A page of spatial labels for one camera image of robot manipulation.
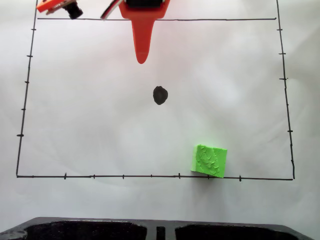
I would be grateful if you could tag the green block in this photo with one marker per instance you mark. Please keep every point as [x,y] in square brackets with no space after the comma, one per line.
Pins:
[210,161]

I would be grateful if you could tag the black dot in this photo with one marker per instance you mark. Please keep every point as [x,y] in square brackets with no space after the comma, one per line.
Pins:
[160,95]

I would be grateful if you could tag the black plastic holder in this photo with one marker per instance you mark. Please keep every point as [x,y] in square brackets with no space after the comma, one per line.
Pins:
[160,228]

